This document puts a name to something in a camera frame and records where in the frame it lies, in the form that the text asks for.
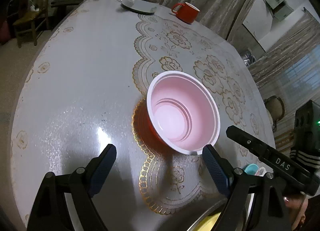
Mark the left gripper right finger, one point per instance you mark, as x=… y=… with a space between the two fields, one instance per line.
x=268 y=210

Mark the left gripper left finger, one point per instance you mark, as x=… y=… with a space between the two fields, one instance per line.
x=50 y=211

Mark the small white rose plate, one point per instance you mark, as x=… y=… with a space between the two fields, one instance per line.
x=261 y=171

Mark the turquoise plastic plate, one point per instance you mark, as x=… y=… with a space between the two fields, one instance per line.
x=251 y=169

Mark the red plastic bowl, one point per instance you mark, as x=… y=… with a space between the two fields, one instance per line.
x=182 y=112

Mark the stainless steel bowl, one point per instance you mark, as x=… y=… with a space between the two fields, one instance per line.
x=218 y=209

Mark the yellow plastic bowl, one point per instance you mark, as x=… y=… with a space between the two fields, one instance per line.
x=207 y=223

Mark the person's left hand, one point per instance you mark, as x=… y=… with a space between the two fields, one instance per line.
x=296 y=206

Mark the dark cushioned armchair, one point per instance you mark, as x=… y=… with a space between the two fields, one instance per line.
x=275 y=107

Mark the lace patterned tablecloth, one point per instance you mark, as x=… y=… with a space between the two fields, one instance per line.
x=170 y=181

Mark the sheer window curtain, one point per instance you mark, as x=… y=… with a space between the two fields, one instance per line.
x=290 y=69

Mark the red mug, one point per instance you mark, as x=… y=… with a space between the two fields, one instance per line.
x=185 y=12

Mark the wooden chair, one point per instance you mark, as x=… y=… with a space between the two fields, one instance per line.
x=33 y=23

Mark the grey wall cabinet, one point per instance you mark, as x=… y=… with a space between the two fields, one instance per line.
x=279 y=9

